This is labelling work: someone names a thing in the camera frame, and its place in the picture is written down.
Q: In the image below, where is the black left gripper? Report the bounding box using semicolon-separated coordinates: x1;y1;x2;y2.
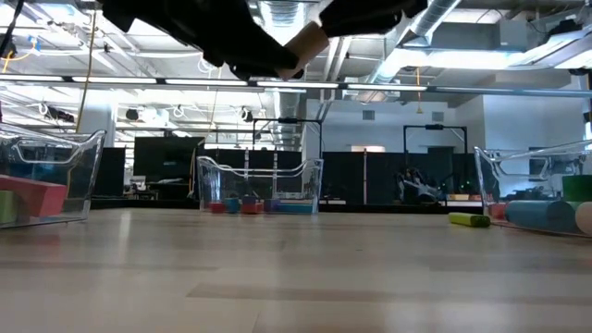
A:
100;0;305;80

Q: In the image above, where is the clear plastic bin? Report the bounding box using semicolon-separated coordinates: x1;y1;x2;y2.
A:
474;140;592;240
196;155;325;215
0;122;106;230

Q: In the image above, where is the light green plank block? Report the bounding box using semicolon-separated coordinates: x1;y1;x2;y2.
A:
448;212;492;229

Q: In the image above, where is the blue arch block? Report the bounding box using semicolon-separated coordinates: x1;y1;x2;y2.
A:
0;159;55;182

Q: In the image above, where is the long ceiling light strip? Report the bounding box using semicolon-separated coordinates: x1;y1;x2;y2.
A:
0;73;431;93

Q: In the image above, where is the silver ceiling air duct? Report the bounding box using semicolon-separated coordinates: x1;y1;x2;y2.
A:
258;0;312;122

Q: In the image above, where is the yellow hanging cable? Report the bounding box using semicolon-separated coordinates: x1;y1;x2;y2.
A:
73;8;99;135

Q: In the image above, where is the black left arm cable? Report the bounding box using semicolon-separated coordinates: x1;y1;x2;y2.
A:
0;0;25;59

